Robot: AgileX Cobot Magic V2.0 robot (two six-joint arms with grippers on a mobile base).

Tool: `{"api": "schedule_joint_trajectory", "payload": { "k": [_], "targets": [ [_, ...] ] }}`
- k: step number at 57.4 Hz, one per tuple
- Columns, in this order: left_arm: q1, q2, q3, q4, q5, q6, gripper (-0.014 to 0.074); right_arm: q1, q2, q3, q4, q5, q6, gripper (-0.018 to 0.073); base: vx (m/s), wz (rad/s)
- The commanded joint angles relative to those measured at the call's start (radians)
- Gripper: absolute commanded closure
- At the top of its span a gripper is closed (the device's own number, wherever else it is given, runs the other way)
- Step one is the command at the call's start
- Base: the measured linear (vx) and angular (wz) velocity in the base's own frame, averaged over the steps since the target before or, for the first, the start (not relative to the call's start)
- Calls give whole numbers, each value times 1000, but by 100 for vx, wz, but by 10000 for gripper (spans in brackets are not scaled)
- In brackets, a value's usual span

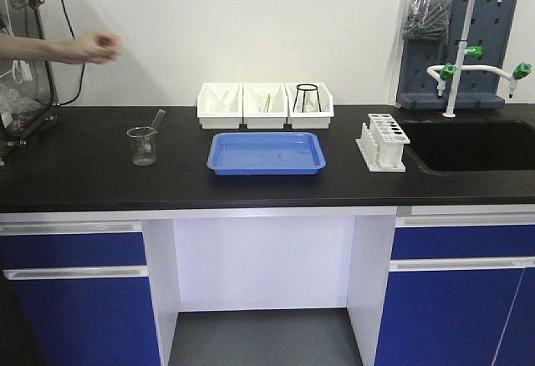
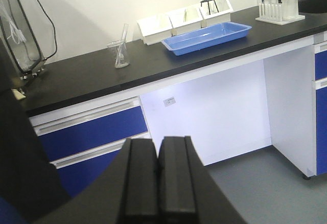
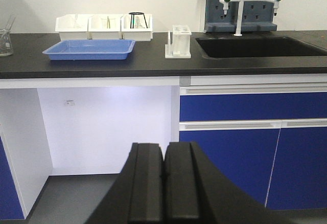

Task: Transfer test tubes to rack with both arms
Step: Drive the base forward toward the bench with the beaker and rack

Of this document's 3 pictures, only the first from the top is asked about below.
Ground person's bare hand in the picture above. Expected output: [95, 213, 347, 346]
[60, 30, 120, 64]

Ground clear glass test tube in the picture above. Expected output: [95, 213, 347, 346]
[145, 109, 166, 150]

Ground person's bare forearm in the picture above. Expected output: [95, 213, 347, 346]
[0, 34, 64, 62]

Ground white test tube rack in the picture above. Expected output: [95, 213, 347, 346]
[355, 113, 410, 173]

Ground grey pegboard drying rack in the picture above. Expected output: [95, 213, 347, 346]
[396, 0, 517, 110]

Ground equipment stand at left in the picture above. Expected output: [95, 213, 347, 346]
[1, 0, 58, 165]

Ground clear glass beaker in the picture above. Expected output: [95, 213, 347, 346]
[126, 126, 157, 166]

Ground left white storage bin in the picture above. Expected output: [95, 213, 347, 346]
[196, 83, 243, 130]

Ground white storage bin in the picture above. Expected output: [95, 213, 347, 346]
[284, 82, 334, 130]
[196, 83, 243, 130]
[243, 83, 288, 130]

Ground blue plastic tray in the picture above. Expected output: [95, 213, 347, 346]
[206, 132, 326, 175]

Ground middle white storage bin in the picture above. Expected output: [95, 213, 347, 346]
[243, 83, 288, 130]

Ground right white storage bin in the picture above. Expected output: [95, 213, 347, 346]
[284, 82, 334, 130]

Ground left blue cabinet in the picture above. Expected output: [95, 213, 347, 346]
[1, 221, 169, 365]

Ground blue cabinet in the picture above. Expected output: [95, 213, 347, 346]
[1, 221, 169, 365]
[374, 222, 534, 365]

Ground plastic bag of pegs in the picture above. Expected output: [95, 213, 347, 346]
[401, 0, 454, 43]

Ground white lab faucet green knobs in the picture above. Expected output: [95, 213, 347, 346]
[426, 0, 532, 118]

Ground black sink basin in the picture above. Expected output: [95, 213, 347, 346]
[400, 120, 534, 172]

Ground right blue cabinet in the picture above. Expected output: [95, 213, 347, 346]
[374, 222, 534, 365]

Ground black cable on wall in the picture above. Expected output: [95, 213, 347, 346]
[44, 0, 86, 107]

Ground black wire tripod stand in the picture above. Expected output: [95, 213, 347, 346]
[293, 83, 322, 113]

